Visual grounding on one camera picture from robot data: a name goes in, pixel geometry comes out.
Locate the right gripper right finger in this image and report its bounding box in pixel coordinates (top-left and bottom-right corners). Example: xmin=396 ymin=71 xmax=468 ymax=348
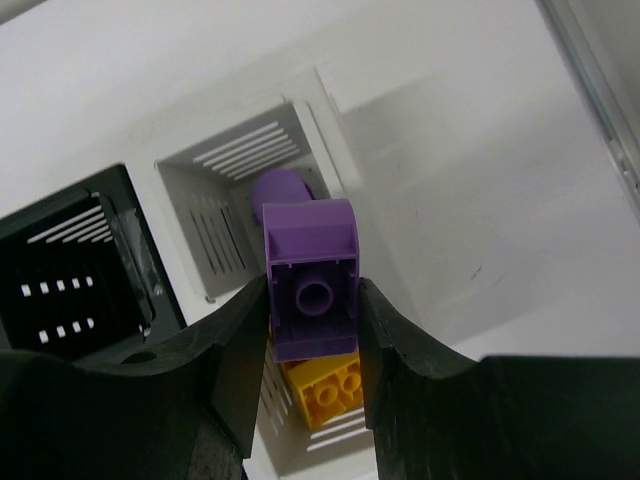
xmin=358 ymin=279 xmax=639 ymax=479

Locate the purple printed lego brick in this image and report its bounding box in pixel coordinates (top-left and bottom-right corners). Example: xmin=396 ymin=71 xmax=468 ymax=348
xmin=263 ymin=199 xmax=360 ymax=363

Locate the white slotted container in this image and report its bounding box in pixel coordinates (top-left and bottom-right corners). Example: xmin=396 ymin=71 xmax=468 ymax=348
xmin=148 ymin=71 xmax=389 ymax=479

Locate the purple rounded lego brick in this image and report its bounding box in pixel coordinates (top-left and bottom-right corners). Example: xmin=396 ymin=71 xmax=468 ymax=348
xmin=250 ymin=168 xmax=315 ymax=225

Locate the aluminium frame rail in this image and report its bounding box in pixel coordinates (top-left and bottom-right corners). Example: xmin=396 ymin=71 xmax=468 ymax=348
xmin=537 ymin=1 xmax=639 ymax=215

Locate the yellow rectangular lego brick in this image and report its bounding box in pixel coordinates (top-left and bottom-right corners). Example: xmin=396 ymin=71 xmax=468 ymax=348
xmin=279 ymin=350 xmax=363 ymax=431

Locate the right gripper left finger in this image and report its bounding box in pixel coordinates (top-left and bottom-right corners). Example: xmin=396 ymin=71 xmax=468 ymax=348
xmin=1 ymin=276 xmax=269 ymax=479

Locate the black slotted container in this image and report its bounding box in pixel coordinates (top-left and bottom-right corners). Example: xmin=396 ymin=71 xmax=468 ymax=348
xmin=1 ymin=164 xmax=186 ymax=361

